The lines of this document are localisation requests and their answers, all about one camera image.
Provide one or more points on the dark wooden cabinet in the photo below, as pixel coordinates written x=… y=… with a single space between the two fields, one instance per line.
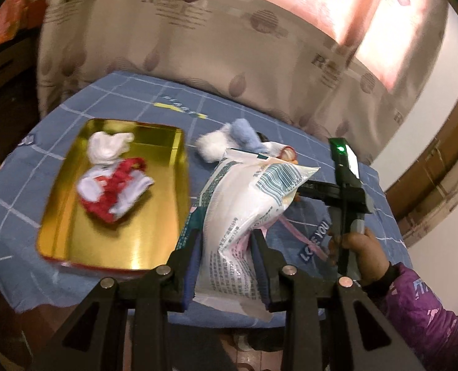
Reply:
x=18 y=91

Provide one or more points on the red white star cloth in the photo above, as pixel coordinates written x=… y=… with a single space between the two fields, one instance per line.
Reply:
x=108 y=192

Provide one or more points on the beige leaf pattern curtain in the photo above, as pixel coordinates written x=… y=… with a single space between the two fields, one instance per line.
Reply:
x=333 y=68

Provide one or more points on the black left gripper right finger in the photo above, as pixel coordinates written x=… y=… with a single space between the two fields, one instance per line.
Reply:
x=329 y=324

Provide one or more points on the orange white plush toy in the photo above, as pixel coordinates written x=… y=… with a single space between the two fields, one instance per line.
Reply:
x=213 y=145

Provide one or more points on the light blue towel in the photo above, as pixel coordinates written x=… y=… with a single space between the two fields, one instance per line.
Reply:
x=246 y=137

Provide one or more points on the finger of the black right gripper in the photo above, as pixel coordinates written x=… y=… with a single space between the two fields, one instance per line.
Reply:
x=328 y=193

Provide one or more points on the red plastic bag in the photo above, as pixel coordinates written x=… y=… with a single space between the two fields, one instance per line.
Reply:
x=20 y=14

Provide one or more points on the white sock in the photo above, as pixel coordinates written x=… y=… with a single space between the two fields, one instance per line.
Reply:
x=104 y=148

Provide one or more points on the purple patterned sleeve forearm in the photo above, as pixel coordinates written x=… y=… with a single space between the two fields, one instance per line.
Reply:
x=430 y=330

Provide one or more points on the gold metal tray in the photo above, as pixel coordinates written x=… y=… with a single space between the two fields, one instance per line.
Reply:
x=146 y=235

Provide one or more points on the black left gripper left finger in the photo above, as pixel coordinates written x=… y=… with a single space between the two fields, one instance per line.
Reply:
x=93 y=335

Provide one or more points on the right hand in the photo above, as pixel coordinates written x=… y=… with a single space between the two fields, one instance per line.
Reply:
x=371 y=260

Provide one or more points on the white printed plastic package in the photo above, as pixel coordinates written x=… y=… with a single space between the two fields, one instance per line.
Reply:
x=246 y=191

